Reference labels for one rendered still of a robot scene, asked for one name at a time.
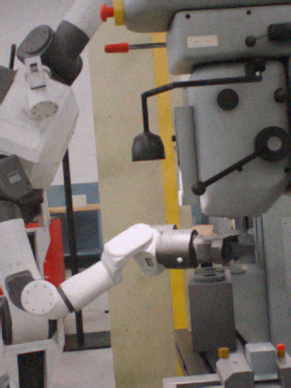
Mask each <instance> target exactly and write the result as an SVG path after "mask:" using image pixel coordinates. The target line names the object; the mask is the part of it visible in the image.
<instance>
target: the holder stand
mask: <svg viewBox="0 0 291 388"><path fill-rule="evenodd" d="M232 288H233V283H232V278H231V273H230V271H229V270H225V268H217V267H213V268H199V269H195V270H194V272H191V274H190V280H189V286H188V289H189V299H190V310H191V343H192V351H193V352H208V351H218V348H229V349H230V350H236V329H235V316H234V305H233V293H232Z"/></svg>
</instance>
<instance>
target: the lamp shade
mask: <svg viewBox="0 0 291 388"><path fill-rule="evenodd" d="M131 154H132V162H140V161H151V160H162V159H166V157H165V146H164V143H163V141H162V139H161V137H160V136H159V135H157V134H156V133H153V132H151V131H147V132H142V133H139V134H138V135H137V136H136V137H135V138H134V139H133V144H132V147H131Z"/></svg>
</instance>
